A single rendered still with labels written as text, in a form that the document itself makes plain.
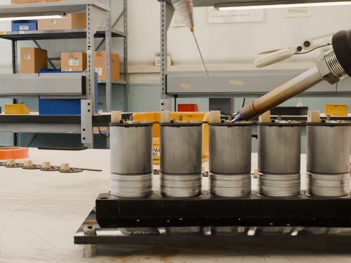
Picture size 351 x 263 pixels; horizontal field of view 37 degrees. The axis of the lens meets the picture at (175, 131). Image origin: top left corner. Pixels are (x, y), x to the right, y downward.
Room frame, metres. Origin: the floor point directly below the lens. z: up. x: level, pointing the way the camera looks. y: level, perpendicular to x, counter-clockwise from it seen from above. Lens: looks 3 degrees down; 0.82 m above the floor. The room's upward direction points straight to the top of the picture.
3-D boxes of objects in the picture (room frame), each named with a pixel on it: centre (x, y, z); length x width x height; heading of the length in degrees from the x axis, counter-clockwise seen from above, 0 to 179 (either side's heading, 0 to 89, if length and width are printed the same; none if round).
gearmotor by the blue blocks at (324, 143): (0.30, -0.09, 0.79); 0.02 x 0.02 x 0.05
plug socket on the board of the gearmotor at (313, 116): (0.30, -0.08, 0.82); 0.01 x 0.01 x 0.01; 1
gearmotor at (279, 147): (0.30, -0.06, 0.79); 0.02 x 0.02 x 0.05
